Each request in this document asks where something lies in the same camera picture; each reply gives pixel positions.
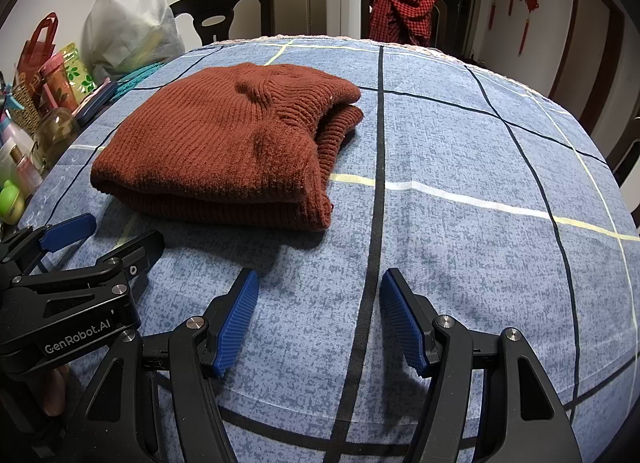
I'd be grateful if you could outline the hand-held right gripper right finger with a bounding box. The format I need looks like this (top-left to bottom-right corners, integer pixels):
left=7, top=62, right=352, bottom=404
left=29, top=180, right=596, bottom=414
left=378, top=268, right=583, bottom=463

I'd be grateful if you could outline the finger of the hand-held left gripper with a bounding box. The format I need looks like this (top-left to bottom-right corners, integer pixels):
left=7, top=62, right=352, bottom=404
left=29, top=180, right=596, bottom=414
left=15, top=230, right=166, bottom=294
left=0, top=213, right=98, bottom=275

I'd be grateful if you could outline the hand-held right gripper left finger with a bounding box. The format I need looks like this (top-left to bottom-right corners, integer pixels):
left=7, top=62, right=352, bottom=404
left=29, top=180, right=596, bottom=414
left=60, top=268, right=261, bottom=463

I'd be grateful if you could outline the rust brown knitted sweater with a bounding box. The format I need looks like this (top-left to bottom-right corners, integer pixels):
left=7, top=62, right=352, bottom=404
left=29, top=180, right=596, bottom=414
left=90, top=62, right=365, bottom=233

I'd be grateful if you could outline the person's left hand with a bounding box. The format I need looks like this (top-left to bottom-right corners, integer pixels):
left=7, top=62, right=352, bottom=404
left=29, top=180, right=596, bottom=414
left=42, top=367, right=69, bottom=417

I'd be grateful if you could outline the green round container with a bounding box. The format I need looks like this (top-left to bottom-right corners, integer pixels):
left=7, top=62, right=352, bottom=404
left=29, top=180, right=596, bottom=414
left=0, top=180, right=26, bottom=225

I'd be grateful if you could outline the glass jar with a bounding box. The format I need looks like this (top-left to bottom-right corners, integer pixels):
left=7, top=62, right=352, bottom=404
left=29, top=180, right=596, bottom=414
left=32, top=106, right=82, bottom=175

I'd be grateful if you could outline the woven basket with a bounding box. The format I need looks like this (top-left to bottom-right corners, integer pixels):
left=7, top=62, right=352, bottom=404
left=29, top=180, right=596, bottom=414
left=10, top=83, right=44, bottom=137

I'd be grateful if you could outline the blue notebook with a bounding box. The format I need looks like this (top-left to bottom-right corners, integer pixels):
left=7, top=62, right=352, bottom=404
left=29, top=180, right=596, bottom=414
left=76, top=80, right=119, bottom=122

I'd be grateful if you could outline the green leaf print packet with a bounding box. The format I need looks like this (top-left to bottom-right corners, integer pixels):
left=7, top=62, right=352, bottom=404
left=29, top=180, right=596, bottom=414
left=57, top=42, right=96, bottom=97

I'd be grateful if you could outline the teal crochet mat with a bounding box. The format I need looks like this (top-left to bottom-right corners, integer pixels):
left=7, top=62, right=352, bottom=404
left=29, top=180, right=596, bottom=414
left=107, top=60, right=164, bottom=102

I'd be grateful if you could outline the red gift bag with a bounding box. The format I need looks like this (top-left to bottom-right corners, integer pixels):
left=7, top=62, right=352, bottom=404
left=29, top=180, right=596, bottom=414
left=15, top=12, right=59, bottom=90

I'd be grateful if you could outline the white plastic bag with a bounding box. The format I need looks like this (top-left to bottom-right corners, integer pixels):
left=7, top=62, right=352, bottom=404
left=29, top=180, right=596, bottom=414
left=82, top=0, right=186, bottom=82

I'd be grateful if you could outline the dark wooden chair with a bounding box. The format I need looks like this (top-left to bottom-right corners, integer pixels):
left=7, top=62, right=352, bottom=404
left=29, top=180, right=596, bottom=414
left=168, top=0, right=276, bottom=47
left=604, top=133, right=640, bottom=186
left=360, top=0, right=449, bottom=50

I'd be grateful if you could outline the red checked garment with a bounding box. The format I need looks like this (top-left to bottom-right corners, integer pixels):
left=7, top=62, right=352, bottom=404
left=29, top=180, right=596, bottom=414
left=368, top=0, right=437, bottom=45

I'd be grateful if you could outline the brown door frame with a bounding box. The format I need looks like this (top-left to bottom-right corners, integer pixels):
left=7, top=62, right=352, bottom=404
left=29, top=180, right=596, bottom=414
left=547, top=0, right=627, bottom=105

